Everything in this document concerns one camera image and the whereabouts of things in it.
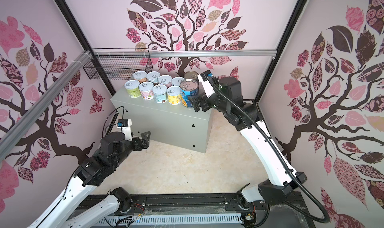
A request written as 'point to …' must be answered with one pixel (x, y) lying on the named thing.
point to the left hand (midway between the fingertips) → (142, 135)
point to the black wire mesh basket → (118, 63)
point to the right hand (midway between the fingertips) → (200, 90)
